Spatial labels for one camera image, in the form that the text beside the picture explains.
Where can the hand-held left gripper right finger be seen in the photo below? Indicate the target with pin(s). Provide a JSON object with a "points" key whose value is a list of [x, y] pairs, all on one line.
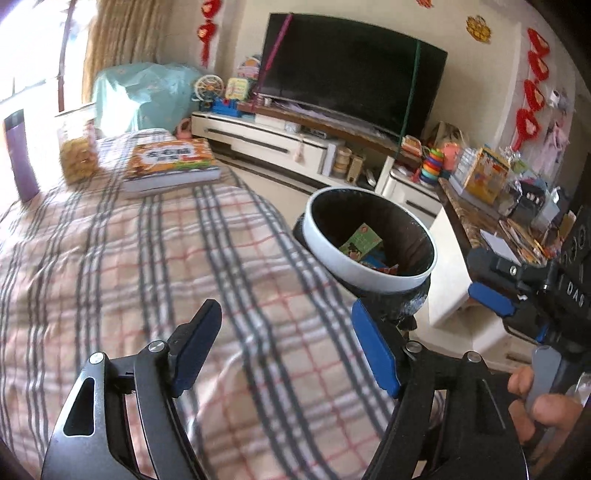
{"points": [[374, 350]]}

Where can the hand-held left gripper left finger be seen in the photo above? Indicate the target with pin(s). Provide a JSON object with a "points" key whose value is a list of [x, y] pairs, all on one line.
{"points": [[194, 350]]}

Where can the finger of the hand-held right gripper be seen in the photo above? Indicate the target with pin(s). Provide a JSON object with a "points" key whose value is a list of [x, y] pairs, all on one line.
{"points": [[494, 265], [489, 297]]}

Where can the green carton box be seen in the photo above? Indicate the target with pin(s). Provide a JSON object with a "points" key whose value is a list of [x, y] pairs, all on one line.
{"points": [[362, 242]]}

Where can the white trash bin black liner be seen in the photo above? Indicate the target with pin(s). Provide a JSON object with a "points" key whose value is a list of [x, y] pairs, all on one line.
{"points": [[323, 251]]}

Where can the person's right hand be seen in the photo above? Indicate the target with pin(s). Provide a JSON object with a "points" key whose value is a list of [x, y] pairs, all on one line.
{"points": [[549, 410]]}

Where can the brown marble counter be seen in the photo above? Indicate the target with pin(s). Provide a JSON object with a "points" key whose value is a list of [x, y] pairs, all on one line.
{"points": [[466, 217]]}

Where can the colourful cardboard box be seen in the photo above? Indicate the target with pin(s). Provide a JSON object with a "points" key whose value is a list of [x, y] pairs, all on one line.
{"points": [[485, 175]]}

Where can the checked blanket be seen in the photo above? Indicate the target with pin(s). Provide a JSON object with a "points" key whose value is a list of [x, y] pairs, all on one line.
{"points": [[138, 277]]}

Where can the red heart garland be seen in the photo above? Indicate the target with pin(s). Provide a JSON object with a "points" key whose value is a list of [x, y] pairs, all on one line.
{"points": [[533, 97]]}

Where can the round wooden box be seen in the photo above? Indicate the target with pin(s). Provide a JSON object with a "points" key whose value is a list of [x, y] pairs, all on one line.
{"points": [[341, 161]]}

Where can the thick colourful book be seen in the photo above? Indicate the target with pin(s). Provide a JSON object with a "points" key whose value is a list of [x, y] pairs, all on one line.
{"points": [[171, 161]]}

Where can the pink hanging ornament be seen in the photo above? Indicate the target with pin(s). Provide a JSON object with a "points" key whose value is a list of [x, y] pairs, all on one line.
{"points": [[300, 154]]}

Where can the white television cabinet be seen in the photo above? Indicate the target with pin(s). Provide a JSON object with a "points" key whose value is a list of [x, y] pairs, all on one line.
{"points": [[258, 138]]}

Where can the clear cookie jar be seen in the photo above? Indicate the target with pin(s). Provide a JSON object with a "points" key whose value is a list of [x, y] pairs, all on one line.
{"points": [[78, 152]]}

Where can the blue toy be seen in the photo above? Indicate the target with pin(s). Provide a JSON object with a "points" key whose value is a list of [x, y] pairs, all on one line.
{"points": [[226, 109]]}

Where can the black flat television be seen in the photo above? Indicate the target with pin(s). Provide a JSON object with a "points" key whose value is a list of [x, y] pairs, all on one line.
{"points": [[346, 69]]}

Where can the purple drink bottle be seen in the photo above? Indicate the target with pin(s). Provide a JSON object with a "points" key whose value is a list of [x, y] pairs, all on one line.
{"points": [[21, 161]]}

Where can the teal cloth covered furniture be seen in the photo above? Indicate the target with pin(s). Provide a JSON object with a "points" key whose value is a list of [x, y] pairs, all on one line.
{"points": [[143, 97]]}

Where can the toy ferris wheel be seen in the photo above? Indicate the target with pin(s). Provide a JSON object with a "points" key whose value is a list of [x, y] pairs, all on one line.
{"points": [[208, 90]]}

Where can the green white toy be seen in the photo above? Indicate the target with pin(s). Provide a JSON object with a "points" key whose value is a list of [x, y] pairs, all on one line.
{"points": [[237, 89]]}

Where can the colourful house toy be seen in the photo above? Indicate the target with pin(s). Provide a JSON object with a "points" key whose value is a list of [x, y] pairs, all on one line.
{"points": [[248, 68]]}

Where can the beige patterned curtain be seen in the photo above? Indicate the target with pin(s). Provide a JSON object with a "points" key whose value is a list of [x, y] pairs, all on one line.
{"points": [[120, 46]]}

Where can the sliding glass door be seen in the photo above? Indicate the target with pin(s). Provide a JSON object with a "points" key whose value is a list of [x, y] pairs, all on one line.
{"points": [[32, 46]]}

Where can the white wall camera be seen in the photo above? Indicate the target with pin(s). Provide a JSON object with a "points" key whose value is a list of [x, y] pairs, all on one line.
{"points": [[557, 99]]}

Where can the cartoon wall sticker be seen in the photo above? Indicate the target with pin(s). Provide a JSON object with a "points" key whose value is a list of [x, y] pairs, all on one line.
{"points": [[478, 28]]}

